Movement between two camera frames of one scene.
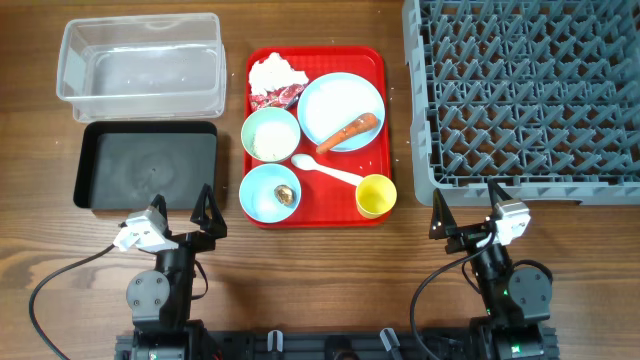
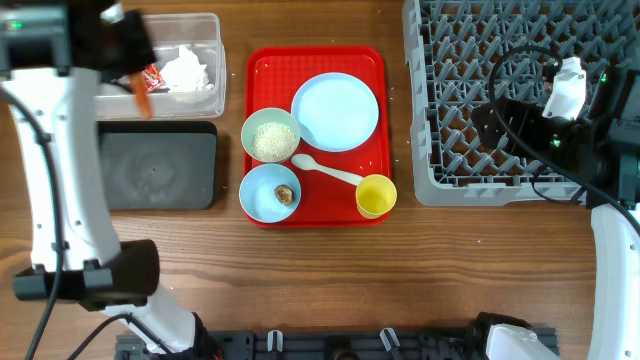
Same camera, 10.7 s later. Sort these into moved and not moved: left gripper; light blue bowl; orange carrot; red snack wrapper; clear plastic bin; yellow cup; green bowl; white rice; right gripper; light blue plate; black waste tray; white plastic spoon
Moved: left gripper; right gripper; orange carrot; red snack wrapper
Not moved: clear plastic bin; white plastic spoon; yellow cup; light blue plate; green bowl; white rice; black waste tray; light blue bowl
